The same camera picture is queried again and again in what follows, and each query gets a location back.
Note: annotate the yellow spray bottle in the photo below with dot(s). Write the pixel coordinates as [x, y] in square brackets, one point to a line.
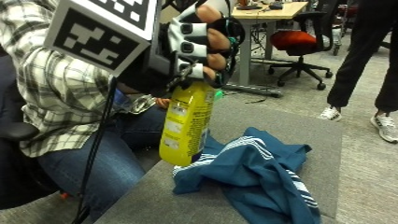
[187, 124]

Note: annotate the wooden desk with grey legs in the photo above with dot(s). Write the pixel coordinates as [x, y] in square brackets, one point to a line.
[269, 12]

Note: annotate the black object on desk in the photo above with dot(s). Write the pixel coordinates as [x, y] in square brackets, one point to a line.
[276, 5]

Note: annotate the red office chair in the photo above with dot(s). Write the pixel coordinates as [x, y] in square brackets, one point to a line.
[296, 40]

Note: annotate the white cube of black markers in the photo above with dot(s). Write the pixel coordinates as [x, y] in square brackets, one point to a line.
[95, 37]

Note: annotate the the person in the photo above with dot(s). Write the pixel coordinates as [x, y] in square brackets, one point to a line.
[61, 93]

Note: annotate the blue white-striped cloth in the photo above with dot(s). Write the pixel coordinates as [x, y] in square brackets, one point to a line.
[257, 168]

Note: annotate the black office chair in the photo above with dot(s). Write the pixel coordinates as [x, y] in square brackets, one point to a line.
[16, 130]

